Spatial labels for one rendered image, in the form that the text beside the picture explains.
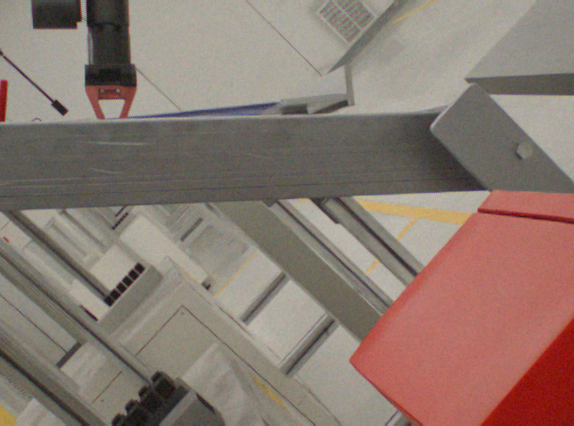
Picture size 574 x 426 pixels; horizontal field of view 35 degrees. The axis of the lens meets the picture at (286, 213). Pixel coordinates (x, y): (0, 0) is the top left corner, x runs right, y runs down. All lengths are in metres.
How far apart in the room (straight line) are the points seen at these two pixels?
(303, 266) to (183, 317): 0.61
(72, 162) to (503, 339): 0.44
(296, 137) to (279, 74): 8.26
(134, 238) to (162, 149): 5.02
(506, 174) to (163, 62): 8.20
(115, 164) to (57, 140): 0.04
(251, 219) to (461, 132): 0.95
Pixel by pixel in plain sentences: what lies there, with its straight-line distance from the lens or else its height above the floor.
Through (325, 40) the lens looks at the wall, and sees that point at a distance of 9.06.
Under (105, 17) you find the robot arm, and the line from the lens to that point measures 1.25.
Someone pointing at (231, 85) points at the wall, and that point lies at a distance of 8.85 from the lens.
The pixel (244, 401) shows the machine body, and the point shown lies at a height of 0.62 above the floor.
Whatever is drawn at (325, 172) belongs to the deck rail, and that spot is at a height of 0.79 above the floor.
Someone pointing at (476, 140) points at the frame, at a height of 0.73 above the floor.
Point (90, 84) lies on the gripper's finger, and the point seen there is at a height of 1.00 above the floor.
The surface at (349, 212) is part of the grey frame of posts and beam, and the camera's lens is 1.42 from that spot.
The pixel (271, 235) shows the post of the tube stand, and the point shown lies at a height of 0.63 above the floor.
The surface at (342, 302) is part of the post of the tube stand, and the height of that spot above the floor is 0.46.
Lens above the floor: 0.90
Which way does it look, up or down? 9 degrees down
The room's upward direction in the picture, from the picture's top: 47 degrees counter-clockwise
